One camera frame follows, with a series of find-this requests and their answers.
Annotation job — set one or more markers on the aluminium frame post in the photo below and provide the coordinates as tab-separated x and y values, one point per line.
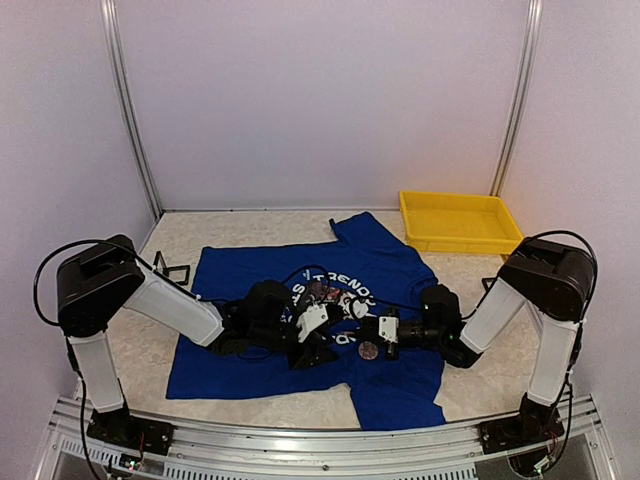
116	55
520	95

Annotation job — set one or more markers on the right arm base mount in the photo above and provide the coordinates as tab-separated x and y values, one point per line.
509	433

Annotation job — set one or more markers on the yellow plastic tray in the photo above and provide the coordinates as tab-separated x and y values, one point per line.
458	223

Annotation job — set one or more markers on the blue printed t-shirt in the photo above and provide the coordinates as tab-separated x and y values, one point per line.
367	267

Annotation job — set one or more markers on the left aluminium frame post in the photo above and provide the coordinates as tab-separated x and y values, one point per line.
116	55

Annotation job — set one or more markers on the right aluminium frame post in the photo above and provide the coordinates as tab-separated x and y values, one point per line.
520	95

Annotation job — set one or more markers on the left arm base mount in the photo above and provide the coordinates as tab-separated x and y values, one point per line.
140	434

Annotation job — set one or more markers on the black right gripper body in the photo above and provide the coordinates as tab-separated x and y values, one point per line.
390	352

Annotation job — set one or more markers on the black brooch box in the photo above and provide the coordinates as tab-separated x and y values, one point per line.
487	282

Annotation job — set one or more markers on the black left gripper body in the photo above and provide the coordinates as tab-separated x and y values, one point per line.
310	339

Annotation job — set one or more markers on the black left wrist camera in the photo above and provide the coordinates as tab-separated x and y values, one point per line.
270	310

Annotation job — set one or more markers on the black empty display box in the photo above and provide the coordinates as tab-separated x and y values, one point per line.
179	274

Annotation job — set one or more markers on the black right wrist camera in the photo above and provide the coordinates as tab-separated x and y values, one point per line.
439	307

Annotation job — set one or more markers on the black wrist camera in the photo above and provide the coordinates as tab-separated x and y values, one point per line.
270	310
439	307

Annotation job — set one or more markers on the front aluminium rail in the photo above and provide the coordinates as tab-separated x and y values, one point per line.
210	450

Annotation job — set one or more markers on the round patterned brooch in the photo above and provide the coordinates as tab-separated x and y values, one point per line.
368	351

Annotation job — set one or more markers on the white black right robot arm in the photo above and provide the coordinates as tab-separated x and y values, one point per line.
557	279

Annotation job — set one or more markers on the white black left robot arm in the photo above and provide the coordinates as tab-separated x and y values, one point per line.
108	276

